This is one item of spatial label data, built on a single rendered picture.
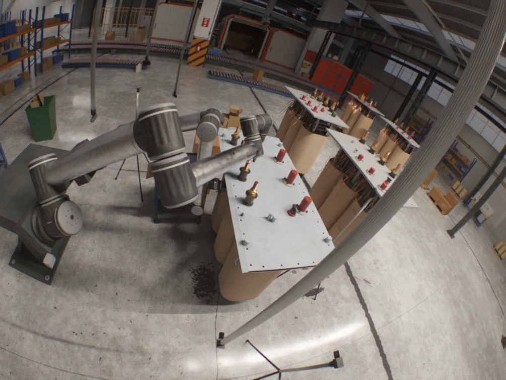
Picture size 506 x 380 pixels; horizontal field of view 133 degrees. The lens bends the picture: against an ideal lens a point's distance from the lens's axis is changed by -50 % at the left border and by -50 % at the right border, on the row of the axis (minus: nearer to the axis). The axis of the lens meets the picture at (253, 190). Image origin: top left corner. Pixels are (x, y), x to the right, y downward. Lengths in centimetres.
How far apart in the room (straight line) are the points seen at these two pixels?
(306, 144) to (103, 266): 380
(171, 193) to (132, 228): 231
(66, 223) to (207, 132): 104
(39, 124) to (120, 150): 435
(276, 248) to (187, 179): 86
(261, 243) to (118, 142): 103
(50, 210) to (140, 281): 161
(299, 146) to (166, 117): 362
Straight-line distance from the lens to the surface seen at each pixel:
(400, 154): 706
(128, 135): 83
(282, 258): 142
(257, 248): 140
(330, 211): 329
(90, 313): 269
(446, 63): 1029
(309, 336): 294
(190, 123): 170
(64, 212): 133
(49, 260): 164
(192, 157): 274
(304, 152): 426
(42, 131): 521
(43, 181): 136
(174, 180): 76
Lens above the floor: 247
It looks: 39 degrees down
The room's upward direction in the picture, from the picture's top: 23 degrees clockwise
